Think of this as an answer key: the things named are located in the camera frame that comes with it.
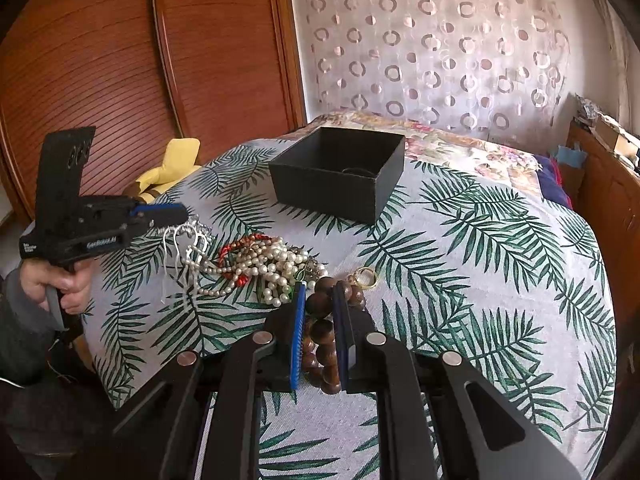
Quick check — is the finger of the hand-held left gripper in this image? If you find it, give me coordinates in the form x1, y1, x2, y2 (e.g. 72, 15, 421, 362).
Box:
127, 208, 190, 234
131, 201, 187, 217

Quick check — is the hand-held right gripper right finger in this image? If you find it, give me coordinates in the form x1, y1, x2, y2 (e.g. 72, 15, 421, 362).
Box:
332, 280, 584, 480

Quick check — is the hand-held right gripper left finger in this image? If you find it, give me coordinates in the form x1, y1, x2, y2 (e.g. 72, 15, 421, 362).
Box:
112, 282, 308, 480

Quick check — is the brown wooden bead bracelet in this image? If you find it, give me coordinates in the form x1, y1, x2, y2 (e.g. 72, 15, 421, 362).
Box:
300, 276, 369, 395

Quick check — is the silver white tassel jewelry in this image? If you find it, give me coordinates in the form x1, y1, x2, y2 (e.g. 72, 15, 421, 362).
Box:
160, 214, 214, 312

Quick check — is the gold ring key chain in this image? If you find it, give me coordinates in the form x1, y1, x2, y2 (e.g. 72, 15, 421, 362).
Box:
347, 267, 379, 291

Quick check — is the bronze chain necklace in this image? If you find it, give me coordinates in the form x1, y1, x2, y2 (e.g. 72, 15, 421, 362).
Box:
292, 255, 327, 287

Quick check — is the white pearl necklace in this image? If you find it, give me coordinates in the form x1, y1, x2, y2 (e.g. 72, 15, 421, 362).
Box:
182, 237, 315, 307

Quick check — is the red coral bead bracelet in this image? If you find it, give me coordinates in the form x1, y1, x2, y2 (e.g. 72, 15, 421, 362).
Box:
217, 233, 274, 289

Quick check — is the black cardboard box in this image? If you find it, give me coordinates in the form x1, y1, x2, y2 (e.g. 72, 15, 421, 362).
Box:
268, 126, 406, 226

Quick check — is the person's left hand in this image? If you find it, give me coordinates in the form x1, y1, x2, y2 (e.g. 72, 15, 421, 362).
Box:
19, 259, 96, 317

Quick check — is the yellow plush toy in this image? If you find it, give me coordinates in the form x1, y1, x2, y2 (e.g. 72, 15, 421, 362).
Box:
122, 138, 202, 199

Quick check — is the green leaf print blanket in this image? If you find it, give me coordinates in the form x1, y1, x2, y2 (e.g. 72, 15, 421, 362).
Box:
82, 137, 619, 480

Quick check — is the floral quilt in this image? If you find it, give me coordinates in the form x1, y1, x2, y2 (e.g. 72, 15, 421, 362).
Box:
305, 109, 547, 202

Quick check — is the navy blue blanket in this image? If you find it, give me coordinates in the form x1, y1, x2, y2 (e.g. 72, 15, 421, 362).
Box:
536, 155, 574, 211

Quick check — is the light blue tissue bag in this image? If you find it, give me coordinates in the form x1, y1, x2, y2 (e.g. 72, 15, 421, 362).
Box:
556, 142, 587, 169

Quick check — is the sheer circle pattern curtain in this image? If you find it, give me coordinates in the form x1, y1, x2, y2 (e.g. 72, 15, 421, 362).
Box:
287, 0, 574, 134

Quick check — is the brown wooden cabinet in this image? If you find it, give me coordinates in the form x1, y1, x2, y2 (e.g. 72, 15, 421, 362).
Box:
565, 119, 640, 283

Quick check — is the patterned cloth bundle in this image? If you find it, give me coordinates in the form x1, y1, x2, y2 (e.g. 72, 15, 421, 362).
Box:
574, 93, 607, 122

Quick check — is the open cardboard box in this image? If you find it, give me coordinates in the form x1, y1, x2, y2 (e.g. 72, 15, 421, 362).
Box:
594, 114, 640, 157

